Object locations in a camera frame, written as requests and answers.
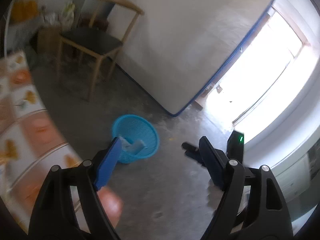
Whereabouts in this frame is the blue white carton box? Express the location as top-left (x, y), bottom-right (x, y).
top-left (119, 136), bottom-right (146, 154)

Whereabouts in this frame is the blue mesh trash basket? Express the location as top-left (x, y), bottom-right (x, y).
top-left (111, 114), bottom-right (160, 164)

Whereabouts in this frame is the white gloved left hand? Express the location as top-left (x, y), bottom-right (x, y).
top-left (98, 186), bottom-right (123, 228)

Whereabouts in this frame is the patterned tablecloth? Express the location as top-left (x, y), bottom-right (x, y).
top-left (1, 51), bottom-right (82, 231)

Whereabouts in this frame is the right wooden chair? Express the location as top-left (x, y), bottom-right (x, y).
top-left (56, 0), bottom-right (144, 100)

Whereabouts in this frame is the yellow plastic bag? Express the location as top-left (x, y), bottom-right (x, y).
top-left (11, 0), bottom-right (39, 23)

